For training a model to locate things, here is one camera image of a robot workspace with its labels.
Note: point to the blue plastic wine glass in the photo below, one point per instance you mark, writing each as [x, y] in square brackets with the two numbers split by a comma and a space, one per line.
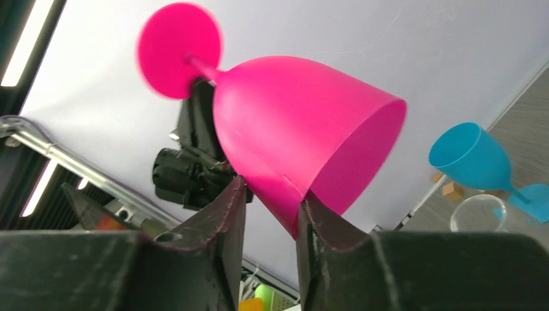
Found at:
[472, 157]

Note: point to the small wooden block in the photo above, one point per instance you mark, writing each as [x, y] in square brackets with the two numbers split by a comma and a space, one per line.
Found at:
[437, 177]

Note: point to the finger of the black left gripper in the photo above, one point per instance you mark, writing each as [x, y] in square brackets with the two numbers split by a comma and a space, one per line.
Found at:
[195, 125]

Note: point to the small wooden cube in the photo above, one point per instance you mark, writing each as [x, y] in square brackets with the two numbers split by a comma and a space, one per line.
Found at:
[453, 192]

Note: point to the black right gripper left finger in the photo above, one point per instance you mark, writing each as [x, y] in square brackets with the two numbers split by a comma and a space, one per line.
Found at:
[194, 266]

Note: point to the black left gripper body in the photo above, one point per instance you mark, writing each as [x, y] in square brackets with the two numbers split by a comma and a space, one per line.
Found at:
[182, 178]

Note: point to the clear wine glass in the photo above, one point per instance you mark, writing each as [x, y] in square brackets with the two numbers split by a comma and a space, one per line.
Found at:
[479, 213]

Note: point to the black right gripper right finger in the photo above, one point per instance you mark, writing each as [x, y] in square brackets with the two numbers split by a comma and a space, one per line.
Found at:
[341, 267]

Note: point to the pink plastic wine glass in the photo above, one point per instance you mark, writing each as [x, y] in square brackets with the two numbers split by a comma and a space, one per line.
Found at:
[288, 125]

